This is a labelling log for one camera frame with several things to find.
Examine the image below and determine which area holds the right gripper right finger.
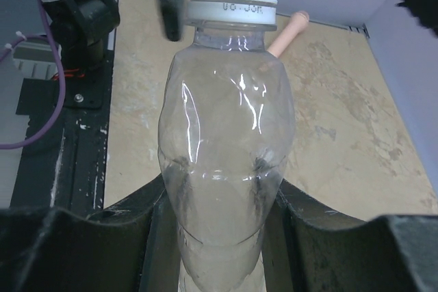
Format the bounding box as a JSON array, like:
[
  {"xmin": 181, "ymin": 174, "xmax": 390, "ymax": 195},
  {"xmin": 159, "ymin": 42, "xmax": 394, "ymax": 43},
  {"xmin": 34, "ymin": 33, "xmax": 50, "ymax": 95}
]
[{"xmin": 270, "ymin": 181, "xmax": 437, "ymax": 291}]

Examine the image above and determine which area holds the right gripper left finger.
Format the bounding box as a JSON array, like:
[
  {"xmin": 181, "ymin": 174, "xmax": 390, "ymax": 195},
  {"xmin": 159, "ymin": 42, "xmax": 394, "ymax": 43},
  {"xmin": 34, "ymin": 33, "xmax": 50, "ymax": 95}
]
[{"xmin": 1, "ymin": 177, "xmax": 171, "ymax": 291}]

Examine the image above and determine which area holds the small clear plastic bottle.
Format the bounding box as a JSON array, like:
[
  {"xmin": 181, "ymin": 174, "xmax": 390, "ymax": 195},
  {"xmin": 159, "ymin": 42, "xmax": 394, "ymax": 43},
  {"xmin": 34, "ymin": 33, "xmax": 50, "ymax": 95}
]
[{"xmin": 158, "ymin": 25, "xmax": 295, "ymax": 291}]

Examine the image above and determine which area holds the black front table rail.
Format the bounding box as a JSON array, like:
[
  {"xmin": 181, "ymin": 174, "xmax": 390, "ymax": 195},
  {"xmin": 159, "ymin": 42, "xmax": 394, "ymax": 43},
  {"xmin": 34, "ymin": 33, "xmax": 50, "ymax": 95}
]
[{"xmin": 8, "ymin": 0, "xmax": 119, "ymax": 211}]

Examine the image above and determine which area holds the peach wooden handle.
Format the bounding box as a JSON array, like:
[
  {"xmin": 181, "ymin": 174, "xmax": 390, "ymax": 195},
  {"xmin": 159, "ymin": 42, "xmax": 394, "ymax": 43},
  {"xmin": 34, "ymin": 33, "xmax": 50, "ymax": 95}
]
[{"xmin": 257, "ymin": 11, "xmax": 309, "ymax": 72}]

